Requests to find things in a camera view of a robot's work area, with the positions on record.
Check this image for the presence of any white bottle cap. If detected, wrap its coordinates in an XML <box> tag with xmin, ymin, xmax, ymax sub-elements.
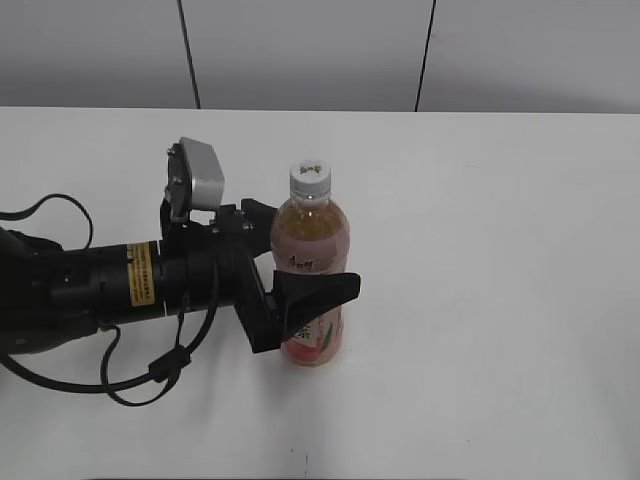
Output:
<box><xmin>289</xmin><ymin>159</ymin><xmax>332</xmax><ymax>197</ymax></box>

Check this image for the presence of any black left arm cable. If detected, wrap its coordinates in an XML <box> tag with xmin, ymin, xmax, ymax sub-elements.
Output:
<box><xmin>0</xmin><ymin>193</ymin><xmax>219</xmax><ymax>409</ymax></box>

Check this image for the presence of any peach oolong tea bottle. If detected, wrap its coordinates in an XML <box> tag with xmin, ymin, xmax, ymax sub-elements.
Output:
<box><xmin>269</xmin><ymin>191</ymin><xmax>350</xmax><ymax>370</ymax></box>

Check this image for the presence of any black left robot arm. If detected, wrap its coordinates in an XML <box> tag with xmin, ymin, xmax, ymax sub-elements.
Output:
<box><xmin>1</xmin><ymin>199</ymin><xmax>361</xmax><ymax>354</ymax></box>

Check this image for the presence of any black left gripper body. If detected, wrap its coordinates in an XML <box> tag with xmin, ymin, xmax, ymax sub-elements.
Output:
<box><xmin>159</xmin><ymin>203</ymin><xmax>281</xmax><ymax>353</ymax></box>

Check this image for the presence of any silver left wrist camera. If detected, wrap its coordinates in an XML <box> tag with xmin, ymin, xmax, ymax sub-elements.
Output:
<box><xmin>165</xmin><ymin>137</ymin><xmax>225</xmax><ymax>223</ymax></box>

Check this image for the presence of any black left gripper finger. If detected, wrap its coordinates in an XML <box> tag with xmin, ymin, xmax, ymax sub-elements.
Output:
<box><xmin>272</xmin><ymin>270</ymin><xmax>361</xmax><ymax>341</ymax></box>
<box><xmin>241</xmin><ymin>198</ymin><xmax>277</xmax><ymax>258</ymax></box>

